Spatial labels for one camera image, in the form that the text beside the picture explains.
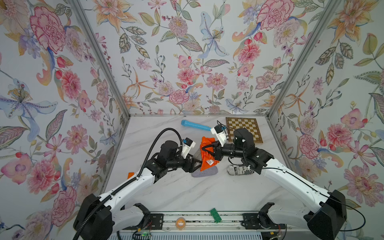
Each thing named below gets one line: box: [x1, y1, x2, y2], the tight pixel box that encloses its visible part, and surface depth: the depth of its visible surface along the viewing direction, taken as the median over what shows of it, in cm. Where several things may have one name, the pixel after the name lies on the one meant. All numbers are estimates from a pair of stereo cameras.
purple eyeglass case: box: [191, 166, 218, 178], surface depth 90 cm
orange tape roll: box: [175, 217, 186, 231], surface depth 75 cm
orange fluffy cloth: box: [200, 136, 220, 172], surface depth 69 cm
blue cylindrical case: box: [181, 119, 212, 132], surface depth 116 cm
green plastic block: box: [210, 207, 222, 224], surface depth 78 cm
